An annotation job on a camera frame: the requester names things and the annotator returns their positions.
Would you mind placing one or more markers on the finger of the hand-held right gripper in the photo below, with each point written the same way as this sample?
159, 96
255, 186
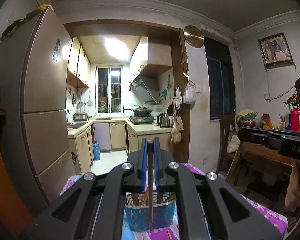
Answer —
255, 133
295, 147

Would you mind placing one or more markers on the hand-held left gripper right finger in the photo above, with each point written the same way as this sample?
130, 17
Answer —
156, 165

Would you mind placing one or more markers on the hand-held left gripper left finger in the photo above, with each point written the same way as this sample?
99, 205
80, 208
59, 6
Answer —
144, 165

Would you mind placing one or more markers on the long brown chopstick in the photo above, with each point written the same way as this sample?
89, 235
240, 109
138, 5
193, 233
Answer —
150, 200

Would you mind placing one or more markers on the teal perforated metal utensil holder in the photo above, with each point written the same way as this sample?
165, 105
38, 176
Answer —
162, 215

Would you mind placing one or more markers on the person's right hand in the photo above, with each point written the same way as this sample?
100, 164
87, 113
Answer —
293, 187

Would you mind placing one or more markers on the orange glass jar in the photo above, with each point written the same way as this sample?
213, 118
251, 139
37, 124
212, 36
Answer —
265, 120

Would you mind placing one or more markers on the dried yellow flowers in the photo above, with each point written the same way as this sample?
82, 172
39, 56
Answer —
291, 101

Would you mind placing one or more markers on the dark wooden side table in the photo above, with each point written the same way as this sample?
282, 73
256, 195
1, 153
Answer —
262, 155

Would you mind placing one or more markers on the red thermos bottle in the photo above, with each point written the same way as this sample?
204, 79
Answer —
296, 120

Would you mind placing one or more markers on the dark wooden chair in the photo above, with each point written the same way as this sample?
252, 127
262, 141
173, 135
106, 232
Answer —
227, 125

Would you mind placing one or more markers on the cream kitchen base cabinets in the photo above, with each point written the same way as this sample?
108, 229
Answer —
117, 135

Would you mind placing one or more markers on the hanging beige cloth bags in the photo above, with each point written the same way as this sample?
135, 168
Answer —
177, 130

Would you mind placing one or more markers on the steel electric kettle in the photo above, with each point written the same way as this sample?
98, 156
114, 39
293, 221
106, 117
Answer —
163, 120

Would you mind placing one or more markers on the gas stove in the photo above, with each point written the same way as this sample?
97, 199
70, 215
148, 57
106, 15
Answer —
141, 119

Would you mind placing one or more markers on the framed elephant picture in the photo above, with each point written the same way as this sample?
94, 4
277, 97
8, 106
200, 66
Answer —
275, 50

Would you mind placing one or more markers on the blue gas cylinder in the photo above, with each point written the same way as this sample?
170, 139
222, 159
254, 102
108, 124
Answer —
96, 152

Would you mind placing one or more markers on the black wok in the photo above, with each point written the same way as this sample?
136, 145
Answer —
141, 110

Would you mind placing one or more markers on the dark room window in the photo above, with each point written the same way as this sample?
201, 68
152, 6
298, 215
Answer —
220, 85

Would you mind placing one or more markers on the steel range hood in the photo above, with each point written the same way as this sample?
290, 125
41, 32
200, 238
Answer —
145, 91

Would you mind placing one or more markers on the white hanging plastic bag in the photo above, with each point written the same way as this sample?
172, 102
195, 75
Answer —
189, 95

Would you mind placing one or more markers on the floral striped tablecloth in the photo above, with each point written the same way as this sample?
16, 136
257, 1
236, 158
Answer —
265, 220

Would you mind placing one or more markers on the barred kitchen window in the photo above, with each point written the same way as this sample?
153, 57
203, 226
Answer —
110, 90

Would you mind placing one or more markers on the kitchen ceiling light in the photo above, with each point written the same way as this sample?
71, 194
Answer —
117, 47

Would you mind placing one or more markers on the tall brown refrigerator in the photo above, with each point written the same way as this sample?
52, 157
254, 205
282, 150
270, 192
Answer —
40, 92

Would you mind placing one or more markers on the refrigerator door sticker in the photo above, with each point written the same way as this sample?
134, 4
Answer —
56, 50

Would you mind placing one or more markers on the yellow cloth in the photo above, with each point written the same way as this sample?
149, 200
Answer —
44, 6

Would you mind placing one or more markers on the white wall light switch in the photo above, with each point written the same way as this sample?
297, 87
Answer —
198, 88

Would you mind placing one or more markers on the cream wall cabinet above hood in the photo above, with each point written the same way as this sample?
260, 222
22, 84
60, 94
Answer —
155, 57

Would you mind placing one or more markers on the round gold wall clock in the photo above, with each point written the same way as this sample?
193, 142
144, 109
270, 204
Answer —
194, 36

